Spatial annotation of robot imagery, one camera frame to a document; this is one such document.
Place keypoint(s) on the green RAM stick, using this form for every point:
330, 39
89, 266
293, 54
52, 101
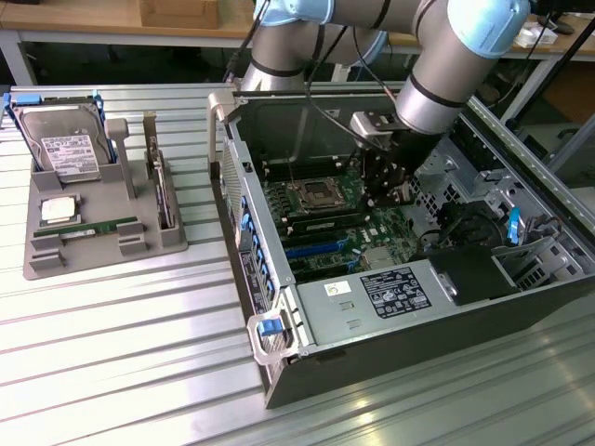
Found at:
93, 227

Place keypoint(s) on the cardboard box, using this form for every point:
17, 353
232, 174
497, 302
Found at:
179, 13

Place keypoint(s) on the grey power supply unit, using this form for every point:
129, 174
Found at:
372, 297

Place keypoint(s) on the black fan shroud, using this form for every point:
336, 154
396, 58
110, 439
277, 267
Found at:
469, 274

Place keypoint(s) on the open black PC case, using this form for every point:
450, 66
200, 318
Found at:
418, 297

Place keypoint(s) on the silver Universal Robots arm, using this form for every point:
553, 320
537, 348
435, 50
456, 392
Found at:
432, 42

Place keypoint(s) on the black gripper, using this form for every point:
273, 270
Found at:
389, 163

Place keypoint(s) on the hard disk in blue carrier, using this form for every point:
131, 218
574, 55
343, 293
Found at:
58, 139

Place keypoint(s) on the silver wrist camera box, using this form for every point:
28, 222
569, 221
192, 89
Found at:
372, 124

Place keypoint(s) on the blue expansion slot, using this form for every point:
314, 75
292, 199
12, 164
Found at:
318, 248

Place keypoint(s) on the green motherboard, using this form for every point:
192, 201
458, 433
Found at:
334, 232

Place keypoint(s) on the wooden workbench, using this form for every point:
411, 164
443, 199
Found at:
116, 23

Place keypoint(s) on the blue disk bay clip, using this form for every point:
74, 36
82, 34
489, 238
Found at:
513, 224

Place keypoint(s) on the silver CPU chip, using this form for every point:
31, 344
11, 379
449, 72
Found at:
59, 210

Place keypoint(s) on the graphics card with metal bracket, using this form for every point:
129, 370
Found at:
160, 176

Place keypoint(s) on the grey parts rack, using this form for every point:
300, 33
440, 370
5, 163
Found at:
107, 218

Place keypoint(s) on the installed RAM stick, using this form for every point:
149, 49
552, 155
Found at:
321, 224

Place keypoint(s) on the CPU socket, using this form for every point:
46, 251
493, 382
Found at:
319, 190

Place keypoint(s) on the blue case latch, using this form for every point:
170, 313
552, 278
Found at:
268, 326

